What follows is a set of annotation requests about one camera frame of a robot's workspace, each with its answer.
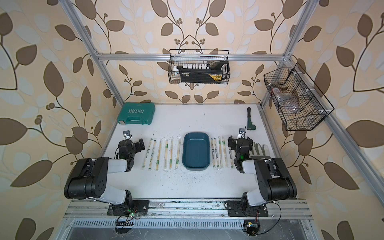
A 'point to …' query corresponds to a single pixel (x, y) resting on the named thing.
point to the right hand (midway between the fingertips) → (240, 137)
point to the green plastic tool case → (137, 113)
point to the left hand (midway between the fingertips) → (133, 139)
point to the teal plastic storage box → (196, 151)
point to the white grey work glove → (259, 152)
